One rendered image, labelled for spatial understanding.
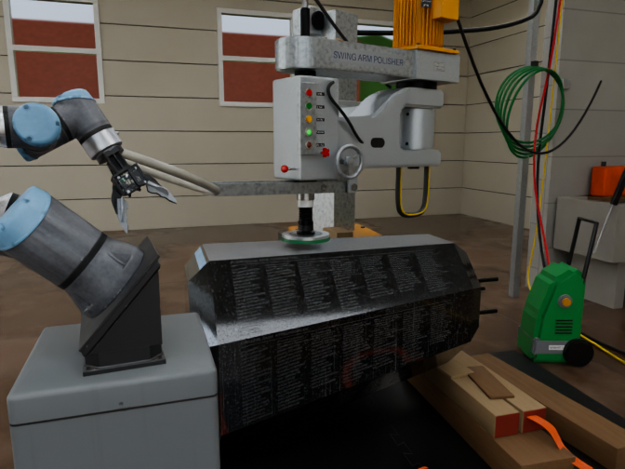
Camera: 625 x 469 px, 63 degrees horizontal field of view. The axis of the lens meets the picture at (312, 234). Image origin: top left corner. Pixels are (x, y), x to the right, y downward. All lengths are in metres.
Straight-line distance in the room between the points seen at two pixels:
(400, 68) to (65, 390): 1.89
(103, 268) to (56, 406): 0.28
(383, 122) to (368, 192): 6.71
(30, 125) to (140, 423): 0.66
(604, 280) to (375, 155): 2.91
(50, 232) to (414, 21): 1.93
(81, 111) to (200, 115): 6.91
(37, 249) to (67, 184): 7.15
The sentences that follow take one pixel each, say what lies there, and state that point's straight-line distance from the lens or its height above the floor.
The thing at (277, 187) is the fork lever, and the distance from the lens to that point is 2.10.
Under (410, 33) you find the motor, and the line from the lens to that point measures 2.59.
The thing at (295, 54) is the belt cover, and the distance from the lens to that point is 2.15.
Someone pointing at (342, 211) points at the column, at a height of 0.91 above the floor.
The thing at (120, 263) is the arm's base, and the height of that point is 1.06.
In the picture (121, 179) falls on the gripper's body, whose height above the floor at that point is 1.23.
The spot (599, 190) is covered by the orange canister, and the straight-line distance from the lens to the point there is 5.07.
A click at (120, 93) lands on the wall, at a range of 8.26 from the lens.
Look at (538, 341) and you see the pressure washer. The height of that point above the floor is 0.14.
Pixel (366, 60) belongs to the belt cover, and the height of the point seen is 1.67.
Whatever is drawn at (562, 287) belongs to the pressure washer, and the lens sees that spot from 3.36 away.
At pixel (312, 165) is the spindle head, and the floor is 1.23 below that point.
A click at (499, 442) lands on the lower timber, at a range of 2.32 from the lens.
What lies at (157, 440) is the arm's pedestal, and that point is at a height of 0.71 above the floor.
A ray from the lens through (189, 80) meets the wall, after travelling 8.30.
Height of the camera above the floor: 1.32
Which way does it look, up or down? 10 degrees down
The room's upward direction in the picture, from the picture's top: straight up
